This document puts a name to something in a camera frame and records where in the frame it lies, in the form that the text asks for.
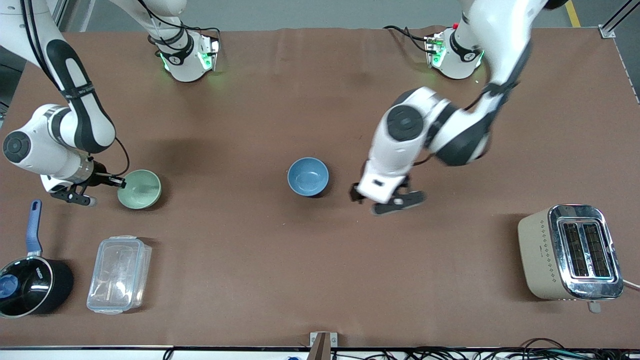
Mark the green ceramic bowl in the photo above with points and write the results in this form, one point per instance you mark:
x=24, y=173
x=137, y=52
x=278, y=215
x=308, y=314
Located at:
x=142, y=192

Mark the aluminium frame post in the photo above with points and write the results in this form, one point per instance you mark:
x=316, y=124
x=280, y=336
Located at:
x=62, y=12
x=612, y=27

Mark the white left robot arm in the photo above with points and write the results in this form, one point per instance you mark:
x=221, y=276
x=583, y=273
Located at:
x=400, y=145

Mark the blue ceramic bowl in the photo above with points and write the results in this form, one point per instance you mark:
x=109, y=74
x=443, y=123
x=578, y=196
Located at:
x=307, y=176

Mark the brown table mat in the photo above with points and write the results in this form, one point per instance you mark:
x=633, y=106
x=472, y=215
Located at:
x=320, y=260

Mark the metal table bracket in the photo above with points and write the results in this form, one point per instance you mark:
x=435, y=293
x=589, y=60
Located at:
x=323, y=345

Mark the clear plastic food container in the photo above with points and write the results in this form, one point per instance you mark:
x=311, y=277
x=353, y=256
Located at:
x=119, y=275

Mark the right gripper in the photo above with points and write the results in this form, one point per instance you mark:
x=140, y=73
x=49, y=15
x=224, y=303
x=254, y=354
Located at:
x=98, y=176

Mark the beige chrome toaster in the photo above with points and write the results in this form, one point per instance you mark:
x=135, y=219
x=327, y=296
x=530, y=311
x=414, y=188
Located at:
x=542, y=255

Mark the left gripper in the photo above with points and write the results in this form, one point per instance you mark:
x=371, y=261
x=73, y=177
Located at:
x=355, y=193

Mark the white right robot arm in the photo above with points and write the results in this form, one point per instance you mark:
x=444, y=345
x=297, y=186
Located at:
x=75, y=120

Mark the glass lid blue knob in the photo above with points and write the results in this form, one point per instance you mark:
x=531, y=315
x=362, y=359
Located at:
x=7, y=287

